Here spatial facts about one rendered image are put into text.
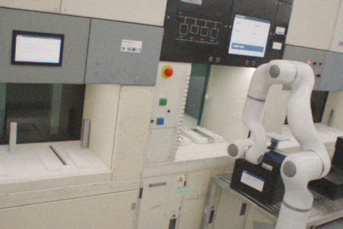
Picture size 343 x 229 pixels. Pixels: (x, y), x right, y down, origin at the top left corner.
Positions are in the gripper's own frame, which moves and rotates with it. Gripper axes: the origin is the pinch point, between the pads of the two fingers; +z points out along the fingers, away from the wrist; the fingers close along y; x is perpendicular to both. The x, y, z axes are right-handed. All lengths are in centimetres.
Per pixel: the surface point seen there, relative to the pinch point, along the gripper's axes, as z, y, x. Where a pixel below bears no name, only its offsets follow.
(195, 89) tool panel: 46, -97, 5
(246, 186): -7.2, -3.1, -25.4
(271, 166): -3.7, 6.9, -10.7
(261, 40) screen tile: 14, -25, 51
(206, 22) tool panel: -28, -32, 56
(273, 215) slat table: -14.3, 19.7, -30.0
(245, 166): -7.3, -6.0, -15.0
